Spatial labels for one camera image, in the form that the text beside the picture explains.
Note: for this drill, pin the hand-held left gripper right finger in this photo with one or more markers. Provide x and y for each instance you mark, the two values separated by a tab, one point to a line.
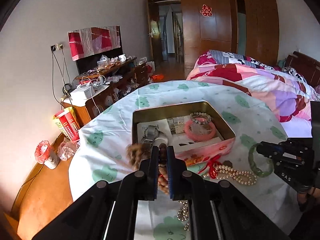
170	172

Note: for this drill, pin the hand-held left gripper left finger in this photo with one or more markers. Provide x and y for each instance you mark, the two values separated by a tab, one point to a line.
155	172

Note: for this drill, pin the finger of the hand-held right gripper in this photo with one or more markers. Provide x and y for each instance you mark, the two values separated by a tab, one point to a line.
267	148

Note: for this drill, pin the green jade bangle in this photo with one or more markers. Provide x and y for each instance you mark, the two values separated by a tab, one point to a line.
251	158

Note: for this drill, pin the pink tin box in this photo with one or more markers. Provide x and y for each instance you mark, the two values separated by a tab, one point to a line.
200	150

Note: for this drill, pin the silver wristwatch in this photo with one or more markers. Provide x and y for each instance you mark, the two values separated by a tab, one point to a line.
151	131

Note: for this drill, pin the pink bangle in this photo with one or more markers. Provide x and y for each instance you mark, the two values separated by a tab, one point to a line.
200	138

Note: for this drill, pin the person's right hand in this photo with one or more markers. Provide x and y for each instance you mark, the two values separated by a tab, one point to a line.
308	200

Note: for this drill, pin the printed paper booklet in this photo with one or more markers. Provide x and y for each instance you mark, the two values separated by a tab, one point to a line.
175	127

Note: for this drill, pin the bed with pink quilt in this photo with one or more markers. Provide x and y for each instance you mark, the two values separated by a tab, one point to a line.
262	80

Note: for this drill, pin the wooden television cabinet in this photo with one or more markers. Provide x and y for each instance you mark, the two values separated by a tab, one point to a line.
105	100

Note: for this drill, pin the crumpled clear plastic bag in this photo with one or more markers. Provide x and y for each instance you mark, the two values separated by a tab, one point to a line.
67	150

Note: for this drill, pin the dark wooden headboard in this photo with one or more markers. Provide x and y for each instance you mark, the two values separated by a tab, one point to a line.
307	65

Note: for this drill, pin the orange plastic bag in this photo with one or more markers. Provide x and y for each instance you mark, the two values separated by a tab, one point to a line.
157	76

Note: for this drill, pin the red and yellow carton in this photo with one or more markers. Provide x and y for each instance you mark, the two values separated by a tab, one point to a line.
66	125

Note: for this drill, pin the red gift bag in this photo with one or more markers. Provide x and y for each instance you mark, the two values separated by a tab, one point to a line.
150	67

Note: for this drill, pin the white cardboard box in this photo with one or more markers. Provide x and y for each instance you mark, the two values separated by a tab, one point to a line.
81	93

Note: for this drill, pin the bin with red bag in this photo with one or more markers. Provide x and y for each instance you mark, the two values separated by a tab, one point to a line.
46	155

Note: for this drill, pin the white mug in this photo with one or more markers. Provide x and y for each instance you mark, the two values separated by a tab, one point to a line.
122	58

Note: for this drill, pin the wooden room door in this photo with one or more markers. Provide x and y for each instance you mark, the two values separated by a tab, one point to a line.
153	47

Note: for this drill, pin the brown wooden wardrobe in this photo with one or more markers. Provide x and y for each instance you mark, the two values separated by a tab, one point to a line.
215	32

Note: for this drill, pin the black television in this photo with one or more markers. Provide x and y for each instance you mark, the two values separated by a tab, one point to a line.
87	62

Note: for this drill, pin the red and pink cover cloth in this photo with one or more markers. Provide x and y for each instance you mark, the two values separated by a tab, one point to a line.
92	40

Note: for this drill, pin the red paper-cut decoration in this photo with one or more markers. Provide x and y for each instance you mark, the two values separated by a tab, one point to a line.
206	10

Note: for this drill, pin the wall socket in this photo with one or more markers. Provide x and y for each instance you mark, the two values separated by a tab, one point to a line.
57	47

